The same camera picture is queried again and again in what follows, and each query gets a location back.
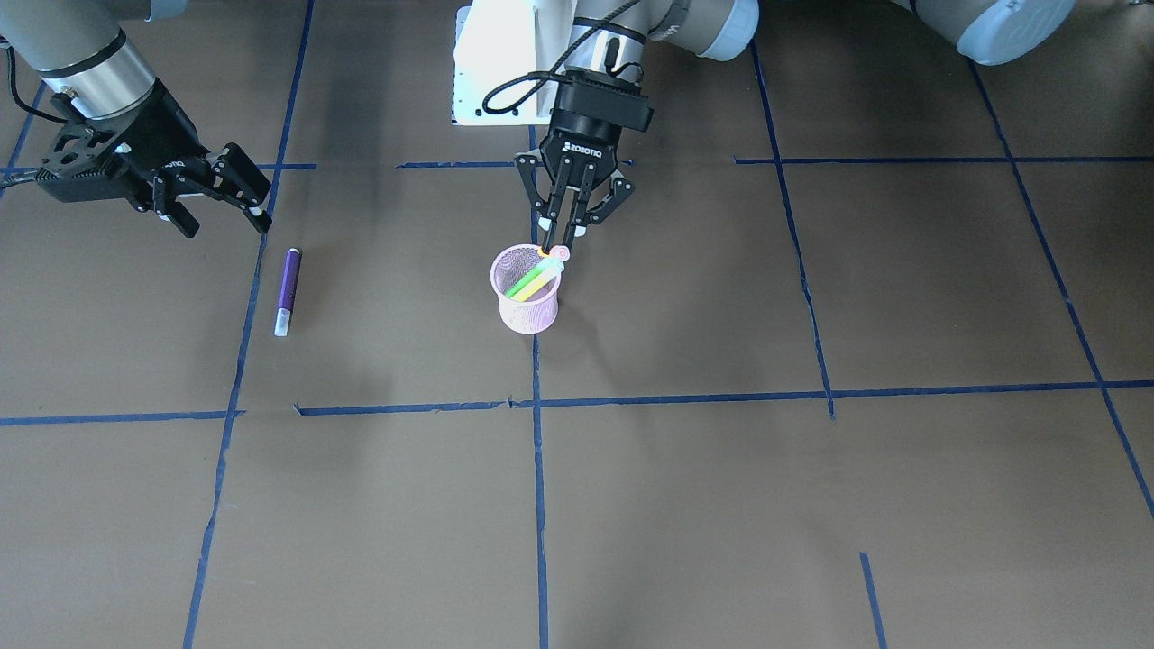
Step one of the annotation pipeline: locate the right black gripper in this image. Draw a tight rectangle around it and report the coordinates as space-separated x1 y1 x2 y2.
99 81 273 239

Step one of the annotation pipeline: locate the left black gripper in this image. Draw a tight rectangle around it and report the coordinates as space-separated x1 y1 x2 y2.
514 106 636 253

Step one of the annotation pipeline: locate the green highlighter pen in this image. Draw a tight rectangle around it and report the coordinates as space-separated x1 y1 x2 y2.
505 260 560 300

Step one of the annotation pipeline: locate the yellow highlighter pen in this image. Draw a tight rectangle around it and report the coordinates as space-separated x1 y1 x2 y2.
516 263 565 304

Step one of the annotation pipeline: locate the purple highlighter pen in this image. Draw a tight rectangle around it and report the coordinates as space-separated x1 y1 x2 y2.
272 247 302 337

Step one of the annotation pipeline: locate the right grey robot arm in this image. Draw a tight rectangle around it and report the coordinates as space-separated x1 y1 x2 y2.
1 1 272 238

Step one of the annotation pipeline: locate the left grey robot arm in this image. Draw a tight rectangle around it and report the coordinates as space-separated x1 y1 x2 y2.
481 1 1076 254

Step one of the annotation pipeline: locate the pink mesh pen holder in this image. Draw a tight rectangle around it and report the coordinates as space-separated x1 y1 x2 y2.
490 243 564 335

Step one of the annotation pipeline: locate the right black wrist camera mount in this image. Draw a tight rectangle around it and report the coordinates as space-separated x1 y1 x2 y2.
33 124 152 211

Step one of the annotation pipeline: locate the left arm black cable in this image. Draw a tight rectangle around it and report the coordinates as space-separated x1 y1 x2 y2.
481 0 650 115

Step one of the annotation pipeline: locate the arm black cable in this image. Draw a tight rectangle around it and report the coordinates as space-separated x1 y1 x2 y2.
0 45 73 195
481 0 650 115

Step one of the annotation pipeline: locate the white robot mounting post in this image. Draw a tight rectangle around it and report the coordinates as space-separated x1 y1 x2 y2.
451 1 574 127

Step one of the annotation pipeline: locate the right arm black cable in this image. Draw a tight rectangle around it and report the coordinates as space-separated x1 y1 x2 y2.
0 45 73 195

